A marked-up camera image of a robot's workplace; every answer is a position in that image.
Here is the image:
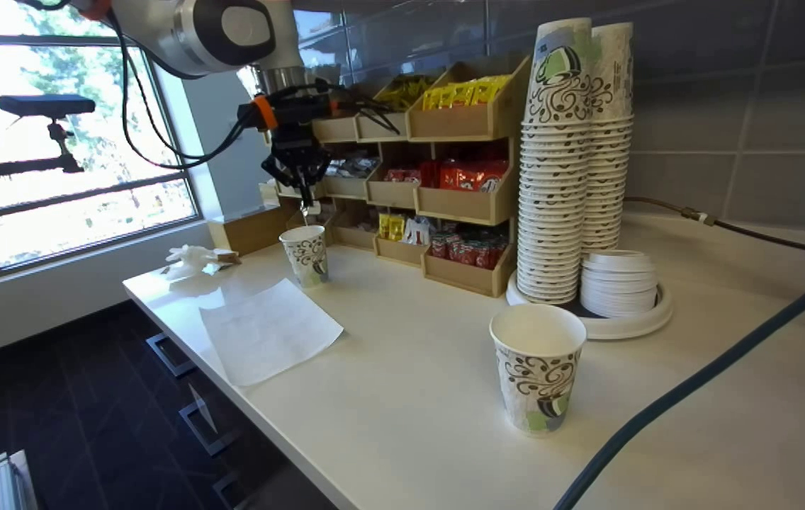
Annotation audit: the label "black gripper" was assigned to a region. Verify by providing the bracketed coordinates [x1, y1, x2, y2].
[263, 89, 335, 218]

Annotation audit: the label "floral printed paper cup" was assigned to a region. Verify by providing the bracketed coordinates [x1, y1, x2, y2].
[485, 299, 590, 436]
[274, 224, 331, 292]

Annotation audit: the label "tall printed paper cup stack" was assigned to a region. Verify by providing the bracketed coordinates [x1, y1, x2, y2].
[512, 13, 606, 306]

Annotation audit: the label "slim printed paper cup stack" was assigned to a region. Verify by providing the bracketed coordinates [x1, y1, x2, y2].
[580, 19, 637, 254]

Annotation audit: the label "stack of white cup lids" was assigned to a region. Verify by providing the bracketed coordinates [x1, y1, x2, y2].
[578, 245, 663, 320]

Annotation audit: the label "silver foil packets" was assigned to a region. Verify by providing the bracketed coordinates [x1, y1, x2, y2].
[327, 152, 382, 180]

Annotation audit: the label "yellow and white packets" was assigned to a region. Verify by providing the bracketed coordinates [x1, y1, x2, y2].
[376, 210, 436, 249]

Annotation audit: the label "small red packets pile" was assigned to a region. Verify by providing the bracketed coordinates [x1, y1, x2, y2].
[382, 164, 439, 187]

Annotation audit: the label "crumpled white tissue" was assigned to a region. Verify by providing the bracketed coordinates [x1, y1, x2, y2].
[158, 241, 240, 286]

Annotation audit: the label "green yellow tea packets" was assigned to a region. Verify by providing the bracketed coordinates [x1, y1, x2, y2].
[371, 77, 436, 116]

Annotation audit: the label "white paper napkin sheet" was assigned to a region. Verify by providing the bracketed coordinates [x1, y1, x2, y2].
[198, 275, 347, 391]

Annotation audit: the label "bright red packets pile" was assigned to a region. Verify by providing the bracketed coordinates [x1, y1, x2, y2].
[433, 156, 512, 194]

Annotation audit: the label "wooden nine-bin condiment rack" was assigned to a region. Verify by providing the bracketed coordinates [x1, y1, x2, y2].
[311, 54, 532, 299]

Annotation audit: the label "dark red packets pile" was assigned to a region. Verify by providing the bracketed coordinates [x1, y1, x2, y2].
[429, 224, 510, 272]

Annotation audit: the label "bright yellow sweetener packets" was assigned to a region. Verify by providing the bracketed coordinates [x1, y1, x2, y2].
[416, 71, 512, 113]

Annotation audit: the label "white round plate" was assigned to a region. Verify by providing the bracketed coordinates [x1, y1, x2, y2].
[501, 272, 677, 343]

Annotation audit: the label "orange cable connector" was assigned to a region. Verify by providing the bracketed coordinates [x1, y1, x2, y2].
[249, 92, 284, 136]

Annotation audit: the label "silver drawer handle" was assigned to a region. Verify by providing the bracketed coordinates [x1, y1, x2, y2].
[210, 469, 254, 510]
[176, 383, 237, 458]
[144, 332, 198, 380]

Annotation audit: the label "black camera stand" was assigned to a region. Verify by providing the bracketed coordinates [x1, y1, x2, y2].
[0, 89, 100, 183]

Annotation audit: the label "orange strap on arm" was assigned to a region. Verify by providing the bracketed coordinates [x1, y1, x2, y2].
[72, 0, 117, 23]

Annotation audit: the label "dark window frame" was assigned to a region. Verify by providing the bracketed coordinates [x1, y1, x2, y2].
[0, 26, 208, 292]

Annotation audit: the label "dark teal hose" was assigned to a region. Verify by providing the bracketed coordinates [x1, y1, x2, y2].
[552, 237, 805, 510]

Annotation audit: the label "thin black wall cable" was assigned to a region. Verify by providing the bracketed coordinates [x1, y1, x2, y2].
[623, 194, 805, 259]

